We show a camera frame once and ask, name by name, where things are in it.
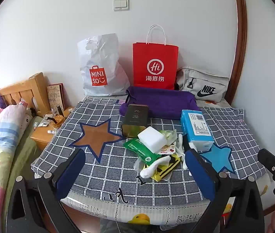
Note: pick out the dark tea tin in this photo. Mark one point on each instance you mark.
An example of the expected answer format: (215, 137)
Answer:
(134, 122)

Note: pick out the grey waist bag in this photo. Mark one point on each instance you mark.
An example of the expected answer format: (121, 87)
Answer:
(200, 82)

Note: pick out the yellow black pouch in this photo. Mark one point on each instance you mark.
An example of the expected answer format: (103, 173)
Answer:
(167, 170)

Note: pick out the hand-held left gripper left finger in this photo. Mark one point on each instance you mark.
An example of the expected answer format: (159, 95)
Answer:
(70, 172)

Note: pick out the printed snack packet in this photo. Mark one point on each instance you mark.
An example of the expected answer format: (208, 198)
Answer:
(168, 149)

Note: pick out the blue tissue pack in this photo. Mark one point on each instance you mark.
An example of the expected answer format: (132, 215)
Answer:
(195, 128)

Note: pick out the white foam sponge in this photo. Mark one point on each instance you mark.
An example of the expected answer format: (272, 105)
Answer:
(152, 138)

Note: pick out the white plastic shopping bag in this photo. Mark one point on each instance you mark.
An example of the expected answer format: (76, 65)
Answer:
(98, 60)

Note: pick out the brown wooden door frame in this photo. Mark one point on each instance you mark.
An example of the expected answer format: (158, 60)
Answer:
(241, 41)

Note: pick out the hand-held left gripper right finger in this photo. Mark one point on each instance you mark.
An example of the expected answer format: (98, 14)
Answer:
(199, 174)

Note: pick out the white light switch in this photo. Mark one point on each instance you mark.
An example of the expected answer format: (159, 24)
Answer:
(121, 4)

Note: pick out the wooden nightstand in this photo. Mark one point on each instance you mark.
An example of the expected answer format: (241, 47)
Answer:
(43, 136)

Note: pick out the wooden bed headboard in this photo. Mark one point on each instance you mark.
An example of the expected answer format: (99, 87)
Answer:
(26, 89)

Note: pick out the amber cup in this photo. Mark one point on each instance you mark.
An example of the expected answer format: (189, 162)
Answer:
(55, 121)

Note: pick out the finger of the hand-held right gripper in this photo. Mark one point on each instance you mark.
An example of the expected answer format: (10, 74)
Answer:
(270, 161)

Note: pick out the green wipes packet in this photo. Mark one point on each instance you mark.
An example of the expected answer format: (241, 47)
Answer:
(140, 151)

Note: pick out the red paper bag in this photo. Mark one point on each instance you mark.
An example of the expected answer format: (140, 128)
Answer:
(155, 63)

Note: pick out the illustrated book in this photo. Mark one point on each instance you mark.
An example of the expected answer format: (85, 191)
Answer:
(55, 97)

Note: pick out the purple towel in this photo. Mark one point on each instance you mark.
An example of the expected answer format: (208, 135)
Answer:
(164, 102)

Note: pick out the checked tablecloth with stars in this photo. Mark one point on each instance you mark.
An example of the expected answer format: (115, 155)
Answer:
(108, 155)

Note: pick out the clear plastic bag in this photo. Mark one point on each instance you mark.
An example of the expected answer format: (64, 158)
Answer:
(138, 165)

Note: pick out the green bed sheet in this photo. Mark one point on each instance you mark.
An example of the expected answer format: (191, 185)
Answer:
(23, 148)

